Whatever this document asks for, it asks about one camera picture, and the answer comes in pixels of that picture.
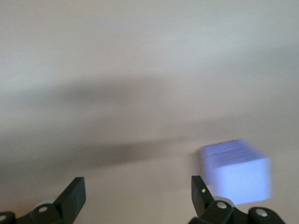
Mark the purple foam cube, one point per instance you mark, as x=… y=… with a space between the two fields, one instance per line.
x=236 y=172

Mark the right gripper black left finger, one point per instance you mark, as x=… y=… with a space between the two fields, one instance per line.
x=67 y=200

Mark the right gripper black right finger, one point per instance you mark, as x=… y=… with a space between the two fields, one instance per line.
x=203 y=203

